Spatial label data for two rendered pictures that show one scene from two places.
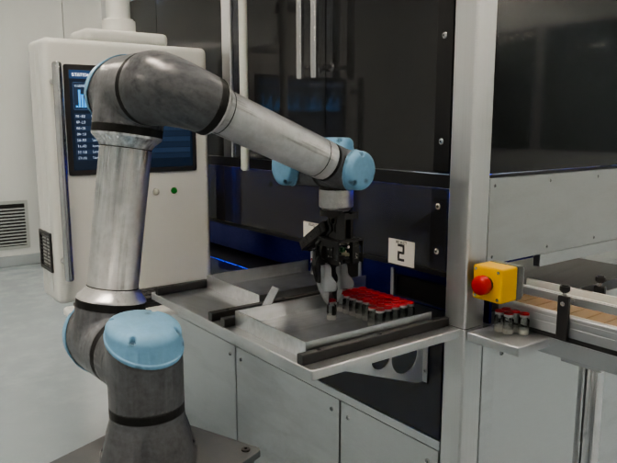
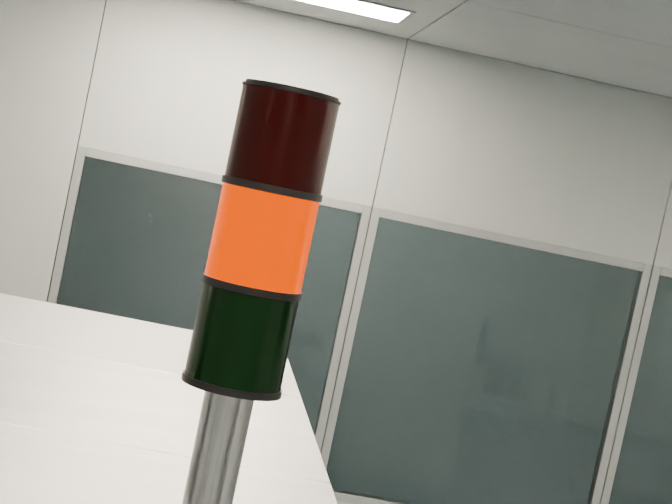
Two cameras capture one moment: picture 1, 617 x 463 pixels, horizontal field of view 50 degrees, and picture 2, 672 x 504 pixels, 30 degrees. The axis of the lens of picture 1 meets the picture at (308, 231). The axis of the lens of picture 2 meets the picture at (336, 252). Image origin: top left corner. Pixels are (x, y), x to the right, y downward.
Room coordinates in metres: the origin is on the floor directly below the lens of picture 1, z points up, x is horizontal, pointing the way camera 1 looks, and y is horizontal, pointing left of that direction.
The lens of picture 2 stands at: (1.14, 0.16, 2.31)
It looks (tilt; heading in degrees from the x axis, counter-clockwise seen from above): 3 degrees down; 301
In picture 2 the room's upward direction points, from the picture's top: 12 degrees clockwise
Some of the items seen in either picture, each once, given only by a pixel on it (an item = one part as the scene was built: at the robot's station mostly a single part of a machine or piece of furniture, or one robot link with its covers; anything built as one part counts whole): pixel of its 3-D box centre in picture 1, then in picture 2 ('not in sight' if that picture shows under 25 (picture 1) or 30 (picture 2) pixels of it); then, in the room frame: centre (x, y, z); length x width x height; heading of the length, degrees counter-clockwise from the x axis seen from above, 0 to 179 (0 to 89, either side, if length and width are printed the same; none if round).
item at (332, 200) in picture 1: (337, 199); not in sight; (1.42, -0.06, 1.15); 0.08 x 0.08 x 0.05
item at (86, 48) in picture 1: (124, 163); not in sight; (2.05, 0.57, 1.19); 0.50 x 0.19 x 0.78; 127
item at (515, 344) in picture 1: (512, 337); not in sight; (1.34, -0.43, 0.87); 0.14 x 0.13 x 0.02; 127
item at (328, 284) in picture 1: (329, 285); not in sight; (1.41, -0.05, 0.97); 0.06 x 0.03 x 0.09; 37
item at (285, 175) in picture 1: (306, 166); not in sight; (1.34, 0.00, 1.23); 0.11 x 0.11 x 0.08; 41
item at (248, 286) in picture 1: (286, 281); not in sight; (1.73, 0.06, 0.90); 0.34 x 0.26 x 0.04; 127
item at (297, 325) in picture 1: (332, 319); not in sight; (1.39, -0.05, 0.90); 0.34 x 0.26 x 0.04; 127
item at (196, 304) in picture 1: (303, 310); not in sight; (1.55, 0.01, 0.87); 0.70 x 0.48 x 0.02; 37
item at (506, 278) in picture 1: (497, 281); not in sight; (1.33, -0.39, 1.00); 0.08 x 0.07 x 0.07; 127
